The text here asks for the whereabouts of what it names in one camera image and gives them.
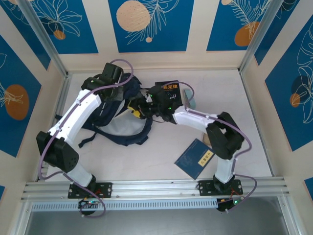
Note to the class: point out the aluminium mounting rail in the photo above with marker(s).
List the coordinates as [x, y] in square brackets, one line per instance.
[151, 188]

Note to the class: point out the grey-blue eraser block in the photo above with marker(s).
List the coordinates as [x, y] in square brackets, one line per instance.
[192, 99]

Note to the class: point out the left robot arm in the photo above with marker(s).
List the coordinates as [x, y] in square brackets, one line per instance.
[73, 115]

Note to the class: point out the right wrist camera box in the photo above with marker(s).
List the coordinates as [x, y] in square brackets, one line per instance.
[148, 98]

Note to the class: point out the navy blue backpack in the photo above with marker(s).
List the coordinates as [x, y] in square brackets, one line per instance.
[127, 134]

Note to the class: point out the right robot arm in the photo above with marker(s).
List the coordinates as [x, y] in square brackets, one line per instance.
[195, 120]

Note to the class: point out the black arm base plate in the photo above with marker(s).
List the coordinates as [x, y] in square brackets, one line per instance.
[107, 189]
[205, 187]

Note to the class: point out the blue book yellow label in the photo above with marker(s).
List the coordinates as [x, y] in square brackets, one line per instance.
[193, 159]

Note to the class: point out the small electronics board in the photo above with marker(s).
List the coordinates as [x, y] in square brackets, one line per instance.
[88, 203]
[230, 203]

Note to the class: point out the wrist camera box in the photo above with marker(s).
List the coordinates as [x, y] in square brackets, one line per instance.
[118, 93]
[148, 98]

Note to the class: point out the blue floral wall poster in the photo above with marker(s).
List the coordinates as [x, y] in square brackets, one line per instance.
[80, 31]
[288, 27]
[22, 36]

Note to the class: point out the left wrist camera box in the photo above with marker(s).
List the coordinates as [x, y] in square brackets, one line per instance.
[118, 93]

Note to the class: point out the aluminium frame post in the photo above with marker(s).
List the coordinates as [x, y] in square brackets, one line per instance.
[260, 36]
[44, 36]

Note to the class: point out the blue poster beige circle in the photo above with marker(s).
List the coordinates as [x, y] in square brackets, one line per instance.
[151, 36]

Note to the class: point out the beige wooden board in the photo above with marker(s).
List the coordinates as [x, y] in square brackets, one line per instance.
[206, 140]

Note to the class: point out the grey metal panel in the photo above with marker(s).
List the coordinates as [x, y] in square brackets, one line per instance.
[156, 222]

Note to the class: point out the blue poster orange circle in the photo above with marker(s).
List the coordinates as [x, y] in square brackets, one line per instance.
[225, 27]
[288, 102]
[14, 117]

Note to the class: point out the black book yellow title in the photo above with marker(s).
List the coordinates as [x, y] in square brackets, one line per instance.
[174, 86]

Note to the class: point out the aluminium table side rail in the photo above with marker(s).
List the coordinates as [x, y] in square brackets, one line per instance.
[246, 88]
[65, 82]

